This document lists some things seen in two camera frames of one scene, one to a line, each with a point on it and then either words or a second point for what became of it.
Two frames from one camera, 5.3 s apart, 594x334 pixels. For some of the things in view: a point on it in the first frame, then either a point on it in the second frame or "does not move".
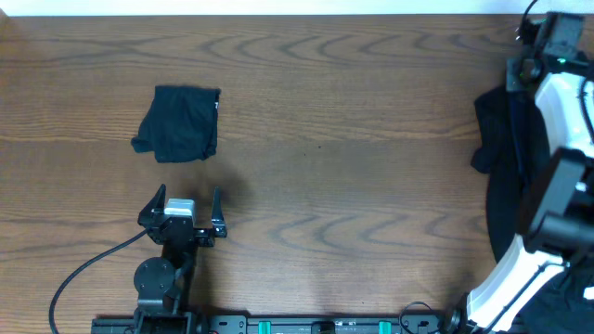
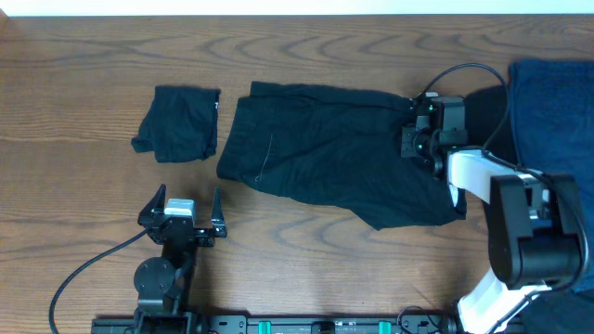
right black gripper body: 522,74 -> 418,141
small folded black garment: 181,124 does not move
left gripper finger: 154,206 does not move
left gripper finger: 218,222 does not move
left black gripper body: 204,240 does not move
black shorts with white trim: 527,142 -> 337,147
